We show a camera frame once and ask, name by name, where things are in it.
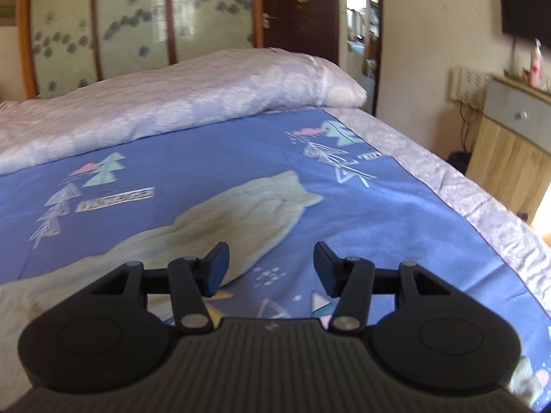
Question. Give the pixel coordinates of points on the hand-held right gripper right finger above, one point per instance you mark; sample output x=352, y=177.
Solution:
x=323, y=272

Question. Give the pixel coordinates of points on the dark brown wooden door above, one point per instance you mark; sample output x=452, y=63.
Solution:
x=301, y=8

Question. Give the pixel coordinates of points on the cream white pants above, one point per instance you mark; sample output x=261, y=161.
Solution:
x=181, y=241

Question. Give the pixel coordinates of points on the blue printed bed sheet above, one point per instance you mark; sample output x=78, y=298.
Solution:
x=370, y=206

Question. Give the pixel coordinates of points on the white folded quilt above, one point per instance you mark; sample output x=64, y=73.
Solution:
x=181, y=94

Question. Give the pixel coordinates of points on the wooden cabinet with grey drawer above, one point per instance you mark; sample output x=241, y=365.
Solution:
x=512, y=137

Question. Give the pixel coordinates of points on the white patterned mattress cover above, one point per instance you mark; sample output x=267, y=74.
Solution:
x=469, y=198

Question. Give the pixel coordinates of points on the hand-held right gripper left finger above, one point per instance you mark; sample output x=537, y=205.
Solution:
x=218, y=269

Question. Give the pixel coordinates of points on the wardrobe with floral glass doors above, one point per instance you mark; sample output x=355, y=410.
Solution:
x=129, y=21

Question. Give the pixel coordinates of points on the black wall television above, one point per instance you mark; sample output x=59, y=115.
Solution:
x=527, y=2

